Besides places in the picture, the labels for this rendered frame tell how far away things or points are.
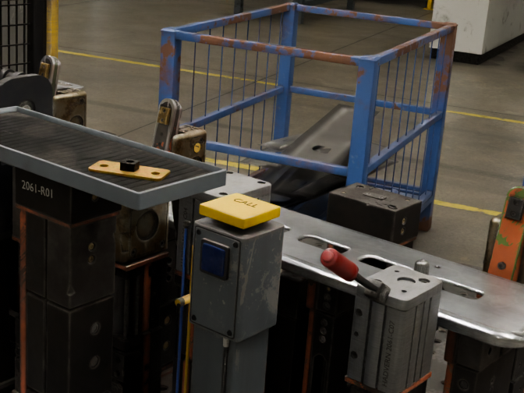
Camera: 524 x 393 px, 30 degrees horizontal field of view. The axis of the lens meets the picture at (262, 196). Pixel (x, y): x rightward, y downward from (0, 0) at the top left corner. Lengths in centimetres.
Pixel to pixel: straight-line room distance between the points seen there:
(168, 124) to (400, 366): 75
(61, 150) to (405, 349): 45
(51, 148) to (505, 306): 58
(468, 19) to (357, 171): 605
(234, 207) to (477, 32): 834
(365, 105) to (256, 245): 232
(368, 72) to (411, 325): 221
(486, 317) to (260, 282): 32
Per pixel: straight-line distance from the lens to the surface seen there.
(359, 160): 331
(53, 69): 195
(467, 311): 121
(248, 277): 97
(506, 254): 136
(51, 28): 532
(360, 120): 328
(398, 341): 108
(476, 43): 928
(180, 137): 170
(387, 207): 146
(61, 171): 107
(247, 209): 98
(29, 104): 143
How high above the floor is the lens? 147
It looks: 18 degrees down
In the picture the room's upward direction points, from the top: 4 degrees clockwise
